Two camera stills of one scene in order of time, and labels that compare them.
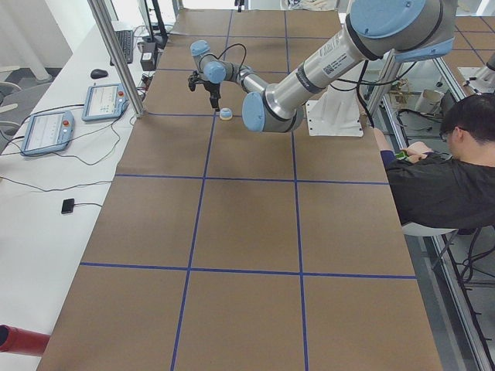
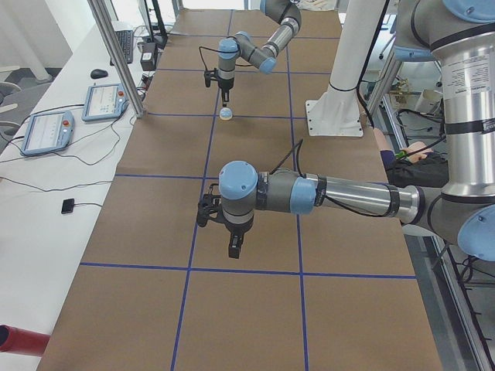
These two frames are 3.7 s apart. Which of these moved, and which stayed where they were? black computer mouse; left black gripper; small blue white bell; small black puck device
Moved: left black gripper
Stayed: black computer mouse; small blue white bell; small black puck device
